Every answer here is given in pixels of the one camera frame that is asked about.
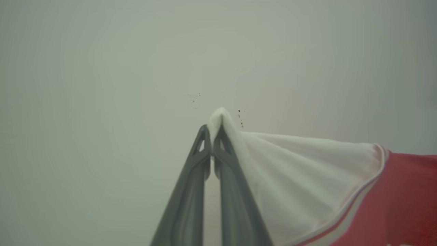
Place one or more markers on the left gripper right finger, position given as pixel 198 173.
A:
pixel 235 212

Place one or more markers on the red and white garment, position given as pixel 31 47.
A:
pixel 307 177

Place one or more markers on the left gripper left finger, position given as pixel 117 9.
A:
pixel 187 205

